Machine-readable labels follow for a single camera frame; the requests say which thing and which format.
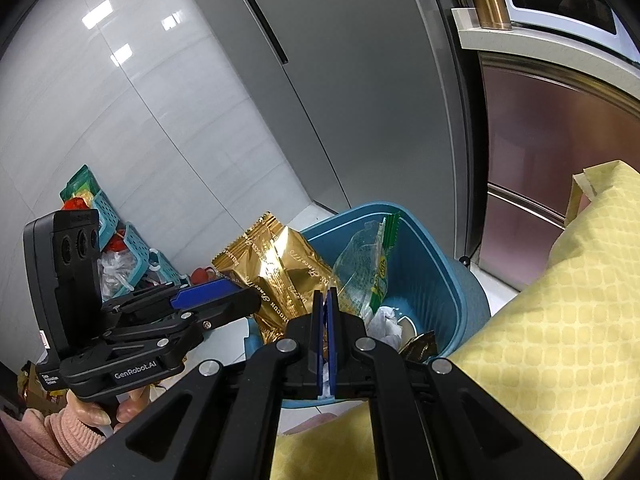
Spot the clear green snack wrapper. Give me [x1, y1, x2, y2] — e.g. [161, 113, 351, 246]
[330, 211, 402, 326]

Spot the blue trash bin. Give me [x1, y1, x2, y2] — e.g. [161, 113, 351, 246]
[245, 202, 490, 408]

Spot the white plastic bag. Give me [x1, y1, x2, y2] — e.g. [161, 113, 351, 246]
[97, 250, 136, 301]

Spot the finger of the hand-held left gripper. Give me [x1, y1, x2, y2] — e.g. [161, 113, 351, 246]
[185, 289, 262, 334]
[170, 278, 242, 312]

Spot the yellow checked tablecloth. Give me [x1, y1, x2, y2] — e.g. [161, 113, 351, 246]
[270, 159, 640, 480]

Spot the green snack packet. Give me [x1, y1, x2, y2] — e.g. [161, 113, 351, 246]
[60, 164, 98, 211]

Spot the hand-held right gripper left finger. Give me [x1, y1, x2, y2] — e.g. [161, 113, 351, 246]
[70, 287, 326, 480]

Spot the grey refrigerator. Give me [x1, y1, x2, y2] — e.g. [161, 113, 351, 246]
[185, 0, 473, 266]

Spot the kitchen counter cabinet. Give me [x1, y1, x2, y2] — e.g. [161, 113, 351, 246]
[451, 7, 640, 291]

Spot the person's left hand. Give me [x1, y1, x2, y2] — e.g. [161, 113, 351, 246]
[65, 386, 152, 436]

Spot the large gold snack bag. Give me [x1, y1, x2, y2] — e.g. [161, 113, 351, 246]
[211, 211, 341, 346]

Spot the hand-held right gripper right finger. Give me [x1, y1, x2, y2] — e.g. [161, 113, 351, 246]
[325, 287, 583, 480]

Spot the teal plastic basket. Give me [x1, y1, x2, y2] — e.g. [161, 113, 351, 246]
[87, 194, 121, 253]
[117, 222, 151, 281]
[147, 249, 182, 286]

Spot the white tissue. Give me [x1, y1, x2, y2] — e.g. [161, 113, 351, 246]
[367, 306, 405, 351]

